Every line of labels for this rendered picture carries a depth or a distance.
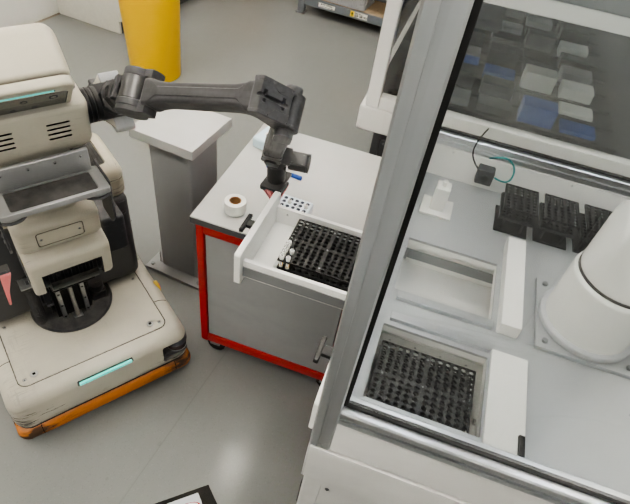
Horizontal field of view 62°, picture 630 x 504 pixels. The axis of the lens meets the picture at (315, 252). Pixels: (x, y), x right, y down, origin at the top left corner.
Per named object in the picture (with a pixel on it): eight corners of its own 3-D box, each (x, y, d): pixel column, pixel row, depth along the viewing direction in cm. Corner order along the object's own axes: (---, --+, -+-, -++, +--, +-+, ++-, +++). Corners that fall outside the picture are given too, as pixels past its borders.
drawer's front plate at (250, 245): (233, 282, 140) (233, 254, 132) (273, 217, 160) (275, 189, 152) (239, 284, 139) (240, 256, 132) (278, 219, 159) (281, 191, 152)
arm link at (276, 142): (282, 81, 107) (270, 132, 106) (309, 89, 107) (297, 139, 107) (266, 132, 149) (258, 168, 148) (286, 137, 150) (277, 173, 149)
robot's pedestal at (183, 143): (145, 267, 247) (123, 128, 193) (182, 230, 267) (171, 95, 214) (200, 291, 241) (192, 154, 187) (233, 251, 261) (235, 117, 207)
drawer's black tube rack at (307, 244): (275, 275, 141) (277, 258, 136) (297, 234, 153) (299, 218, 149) (353, 301, 138) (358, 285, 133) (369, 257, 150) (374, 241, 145)
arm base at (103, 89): (132, 77, 132) (84, 86, 126) (140, 70, 125) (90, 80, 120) (143, 111, 134) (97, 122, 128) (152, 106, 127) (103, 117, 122)
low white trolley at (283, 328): (198, 351, 218) (189, 215, 164) (256, 255, 261) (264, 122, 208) (329, 399, 210) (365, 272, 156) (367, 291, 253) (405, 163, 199)
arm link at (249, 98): (279, 65, 98) (267, 116, 98) (312, 95, 110) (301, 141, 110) (116, 64, 119) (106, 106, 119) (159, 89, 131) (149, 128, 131)
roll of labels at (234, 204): (243, 201, 172) (243, 192, 169) (248, 215, 168) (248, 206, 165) (222, 204, 170) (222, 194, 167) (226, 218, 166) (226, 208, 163)
